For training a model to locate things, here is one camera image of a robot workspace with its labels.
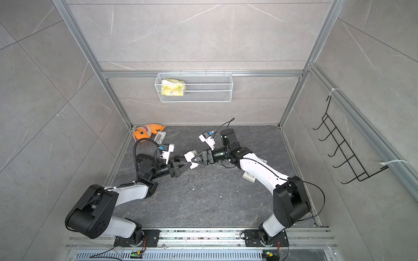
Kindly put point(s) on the white gift box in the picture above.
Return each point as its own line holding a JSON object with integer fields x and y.
{"x": 189, "y": 158}
{"x": 249, "y": 177}

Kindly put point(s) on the orange plush toy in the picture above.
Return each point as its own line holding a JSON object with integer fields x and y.
{"x": 147, "y": 131}

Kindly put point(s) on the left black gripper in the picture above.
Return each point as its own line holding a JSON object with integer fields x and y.
{"x": 172, "y": 168}

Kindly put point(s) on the white vent grille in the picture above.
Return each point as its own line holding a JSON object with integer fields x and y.
{"x": 173, "y": 255}

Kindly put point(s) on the white wire mesh basket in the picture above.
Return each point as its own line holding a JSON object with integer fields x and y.
{"x": 200, "y": 87}

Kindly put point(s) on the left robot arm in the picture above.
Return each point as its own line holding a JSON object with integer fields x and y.
{"x": 93, "y": 214}

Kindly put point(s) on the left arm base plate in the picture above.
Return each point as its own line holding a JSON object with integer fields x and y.
{"x": 147, "y": 238}

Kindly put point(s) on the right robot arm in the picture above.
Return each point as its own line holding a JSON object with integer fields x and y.
{"x": 290, "y": 198}

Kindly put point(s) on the metal front rail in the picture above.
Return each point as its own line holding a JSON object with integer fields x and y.
{"x": 311, "y": 238}

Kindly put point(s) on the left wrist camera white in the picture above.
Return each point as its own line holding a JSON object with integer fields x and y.
{"x": 166, "y": 150}

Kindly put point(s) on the black wall hook rack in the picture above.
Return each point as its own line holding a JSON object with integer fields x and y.
{"x": 344, "y": 149}

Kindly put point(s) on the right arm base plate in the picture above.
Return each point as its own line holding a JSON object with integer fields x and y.
{"x": 258, "y": 238}

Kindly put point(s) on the small white rectangular tray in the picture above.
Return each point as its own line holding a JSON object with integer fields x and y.
{"x": 159, "y": 137}

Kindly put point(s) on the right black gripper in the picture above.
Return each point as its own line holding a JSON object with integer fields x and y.
{"x": 208, "y": 157}

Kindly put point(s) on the yellow crumpled bag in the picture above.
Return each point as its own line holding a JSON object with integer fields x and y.
{"x": 173, "y": 87}

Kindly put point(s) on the black oval ridged object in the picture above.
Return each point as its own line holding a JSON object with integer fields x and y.
{"x": 142, "y": 158}

